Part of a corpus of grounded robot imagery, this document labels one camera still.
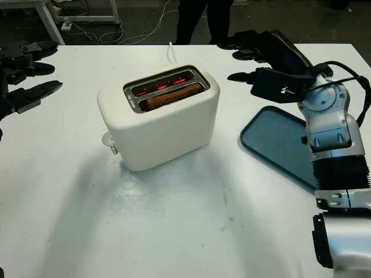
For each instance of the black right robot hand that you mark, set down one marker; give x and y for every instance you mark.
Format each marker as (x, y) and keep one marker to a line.
(282, 53)

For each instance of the white toaster lever knob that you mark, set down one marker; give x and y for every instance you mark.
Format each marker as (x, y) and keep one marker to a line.
(106, 138)

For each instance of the white floor power strip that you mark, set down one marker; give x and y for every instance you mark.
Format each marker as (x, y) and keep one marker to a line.
(66, 26)

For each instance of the person in black trousers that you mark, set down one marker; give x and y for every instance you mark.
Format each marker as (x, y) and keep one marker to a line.
(203, 20)

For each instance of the blue plastic tray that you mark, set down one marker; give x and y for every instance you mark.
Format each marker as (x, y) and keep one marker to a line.
(275, 139)

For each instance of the white two-slot toaster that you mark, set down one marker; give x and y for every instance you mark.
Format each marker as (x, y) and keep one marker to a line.
(165, 136)

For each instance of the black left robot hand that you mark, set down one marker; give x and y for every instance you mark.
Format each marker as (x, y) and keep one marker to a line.
(26, 97)

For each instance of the brown toast slice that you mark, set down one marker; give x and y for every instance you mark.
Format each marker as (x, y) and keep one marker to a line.
(171, 98)

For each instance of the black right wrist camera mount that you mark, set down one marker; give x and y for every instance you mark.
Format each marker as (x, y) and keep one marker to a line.
(272, 85)

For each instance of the silver toaster dial knob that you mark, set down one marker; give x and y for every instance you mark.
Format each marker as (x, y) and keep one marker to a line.
(114, 149)

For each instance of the white metal table leg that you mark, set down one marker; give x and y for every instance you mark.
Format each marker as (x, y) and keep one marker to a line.
(50, 20)

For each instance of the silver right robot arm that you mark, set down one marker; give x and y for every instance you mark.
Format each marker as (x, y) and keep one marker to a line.
(333, 127)

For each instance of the white metal rack frame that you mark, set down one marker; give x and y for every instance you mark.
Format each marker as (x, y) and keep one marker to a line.
(87, 18)

